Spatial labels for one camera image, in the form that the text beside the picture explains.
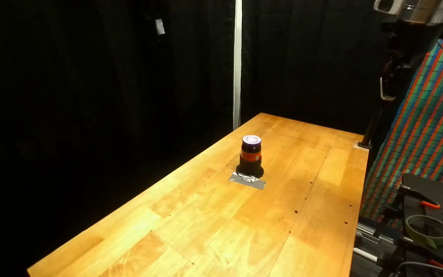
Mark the small white tag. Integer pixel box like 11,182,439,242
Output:
154,18,168,38

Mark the metal rail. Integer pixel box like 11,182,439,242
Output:
353,219,403,270

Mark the white vertical pole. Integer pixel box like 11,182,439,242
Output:
231,0,245,131

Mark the black stand pole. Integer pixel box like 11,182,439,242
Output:
357,99,394,153

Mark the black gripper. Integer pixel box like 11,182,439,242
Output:
390,19,442,71

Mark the green tape roll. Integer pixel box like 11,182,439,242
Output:
403,213,443,250

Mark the orange clamp handle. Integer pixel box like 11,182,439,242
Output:
419,198,443,212

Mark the black curtain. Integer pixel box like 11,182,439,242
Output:
240,0,394,136
0,0,237,277

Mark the colourful striped cloth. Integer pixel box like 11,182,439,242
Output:
360,22,443,224

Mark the dark jar with orange label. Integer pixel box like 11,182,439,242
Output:
236,135,267,181

